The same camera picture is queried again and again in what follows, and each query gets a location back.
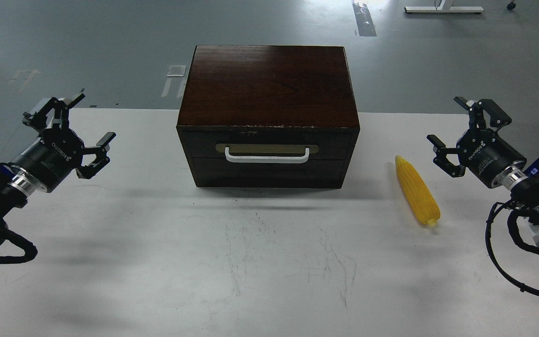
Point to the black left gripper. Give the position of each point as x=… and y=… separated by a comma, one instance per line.
x=54, y=154

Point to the yellow corn cob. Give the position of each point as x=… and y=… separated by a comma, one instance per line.
x=418, y=196

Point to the dark wooden drawer cabinet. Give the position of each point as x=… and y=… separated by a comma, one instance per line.
x=284, y=88

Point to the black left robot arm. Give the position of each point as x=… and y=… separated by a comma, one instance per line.
x=16, y=186

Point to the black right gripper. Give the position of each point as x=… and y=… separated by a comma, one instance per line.
x=480, y=150

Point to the wooden drawer with white handle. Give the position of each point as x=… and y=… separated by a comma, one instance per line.
x=322, y=145

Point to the white desk base foot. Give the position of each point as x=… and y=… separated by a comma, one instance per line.
x=444, y=7

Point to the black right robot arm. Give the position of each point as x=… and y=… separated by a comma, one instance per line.
x=523, y=184

